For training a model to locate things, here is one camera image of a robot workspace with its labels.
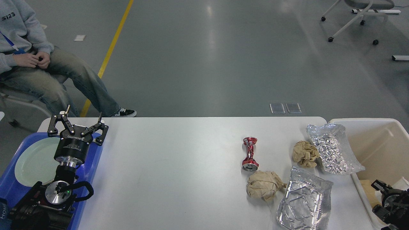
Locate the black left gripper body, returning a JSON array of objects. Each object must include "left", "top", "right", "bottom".
[{"left": 54, "top": 134, "right": 94, "bottom": 165}]

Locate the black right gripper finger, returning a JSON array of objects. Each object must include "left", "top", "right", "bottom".
[
  {"left": 372, "top": 205, "right": 397, "bottom": 224},
  {"left": 371, "top": 180, "right": 392, "bottom": 194}
]

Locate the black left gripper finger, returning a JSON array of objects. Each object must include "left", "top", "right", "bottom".
[
  {"left": 47, "top": 104, "right": 77, "bottom": 138},
  {"left": 81, "top": 112, "right": 109, "bottom": 146}
]

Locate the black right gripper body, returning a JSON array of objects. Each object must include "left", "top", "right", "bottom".
[{"left": 382, "top": 189, "right": 409, "bottom": 224}]

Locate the brown paper bag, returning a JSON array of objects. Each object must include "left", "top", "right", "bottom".
[{"left": 359, "top": 180, "right": 382, "bottom": 208}]

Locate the white paper cup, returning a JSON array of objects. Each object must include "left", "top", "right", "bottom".
[{"left": 393, "top": 177, "right": 409, "bottom": 190}]

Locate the mint green plate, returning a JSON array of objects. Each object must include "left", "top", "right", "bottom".
[{"left": 14, "top": 137, "right": 60, "bottom": 187}]

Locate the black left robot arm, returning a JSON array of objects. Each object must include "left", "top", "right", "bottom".
[{"left": 8, "top": 105, "right": 109, "bottom": 230}]

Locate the white chair of person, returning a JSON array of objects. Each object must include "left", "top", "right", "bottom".
[{"left": 0, "top": 83, "right": 51, "bottom": 127}]

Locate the beige plastic bin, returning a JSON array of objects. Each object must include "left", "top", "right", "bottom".
[{"left": 330, "top": 118, "right": 409, "bottom": 230}]

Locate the silver foil bag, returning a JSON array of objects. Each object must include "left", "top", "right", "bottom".
[{"left": 306, "top": 123, "right": 365, "bottom": 175}]

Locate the seated person grey hoodie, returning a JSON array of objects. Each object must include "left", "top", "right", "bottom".
[{"left": 0, "top": 0, "right": 137, "bottom": 118}]

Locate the small crumpled brown paper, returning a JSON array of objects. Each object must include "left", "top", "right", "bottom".
[{"left": 292, "top": 141, "right": 320, "bottom": 168}]

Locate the crumpled brown paper ball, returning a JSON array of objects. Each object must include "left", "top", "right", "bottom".
[{"left": 246, "top": 171, "right": 287, "bottom": 201}]

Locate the right floor outlet plate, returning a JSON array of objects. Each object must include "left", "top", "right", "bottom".
[{"left": 285, "top": 103, "right": 302, "bottom": 113}]

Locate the floor outlet plate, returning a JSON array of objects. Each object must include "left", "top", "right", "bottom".
[
  {"left": 285, "top": 103, "right": 302, "bottom": 113},
  {"left": 270, "top": 103, "right": 286, "bottom": 114}
]

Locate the left floor outlet plate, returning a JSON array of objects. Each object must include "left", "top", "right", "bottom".
[{"left": 270, "top": 103, "right": 286, "bottom": 114}]

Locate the white floor bar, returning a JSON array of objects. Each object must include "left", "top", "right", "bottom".
[{"left": 392, "top": 55, "right": 409, "bottom": 61}]

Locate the crushed red soda can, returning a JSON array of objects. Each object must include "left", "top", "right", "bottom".
[{"left": 242, "top": 137, "right": 259, "bottom": 172}]

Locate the white desk foot bar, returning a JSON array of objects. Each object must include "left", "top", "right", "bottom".
[{"left": 351, "top": 9, "right": 401, "bottom": 14}]

